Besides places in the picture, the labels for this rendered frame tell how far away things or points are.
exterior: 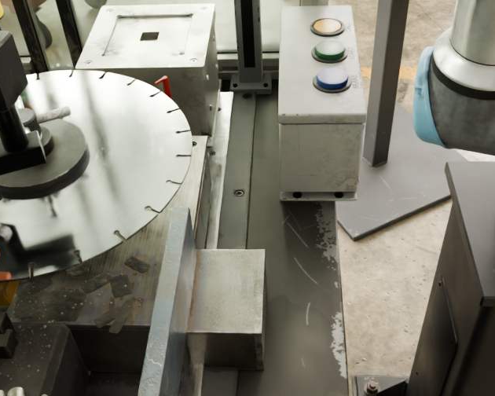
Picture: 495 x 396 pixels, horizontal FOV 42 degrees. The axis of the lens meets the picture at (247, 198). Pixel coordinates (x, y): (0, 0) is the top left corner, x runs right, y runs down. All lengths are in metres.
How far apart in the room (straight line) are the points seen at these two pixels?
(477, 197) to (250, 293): 0.38
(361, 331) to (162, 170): 1.10
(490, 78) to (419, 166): 1.37
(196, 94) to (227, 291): 0.33
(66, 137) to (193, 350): 0.26
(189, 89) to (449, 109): 0.36
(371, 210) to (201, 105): 1.07
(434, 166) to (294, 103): 1.32
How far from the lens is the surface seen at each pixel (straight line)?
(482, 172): 0.98
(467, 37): 0.72
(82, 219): 0.62
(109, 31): 1.00
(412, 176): 2.05
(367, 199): 1.95
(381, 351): 1.64
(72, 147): 0.69
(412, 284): 1.78
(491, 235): 0.89
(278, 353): 0.74
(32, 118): 0.67
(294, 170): 0.86
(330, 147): 0.83
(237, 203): 0.89
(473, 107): 0.75
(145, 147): 0.68
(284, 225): 0.86
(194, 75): 0.90
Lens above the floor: 1.37
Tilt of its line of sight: 44 degrees down
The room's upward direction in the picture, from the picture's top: 4 degrees counter-clockwise
